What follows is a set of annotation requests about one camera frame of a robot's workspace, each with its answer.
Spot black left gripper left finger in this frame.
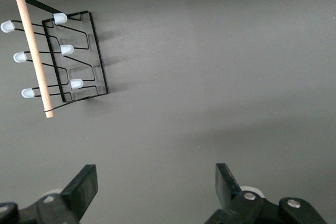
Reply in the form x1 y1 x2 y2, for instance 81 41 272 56
0 164 99 224

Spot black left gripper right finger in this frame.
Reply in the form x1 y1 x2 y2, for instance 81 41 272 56
204 163 329 224

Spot black wire cup rack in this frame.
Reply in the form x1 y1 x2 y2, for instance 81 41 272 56
0 0 110 119

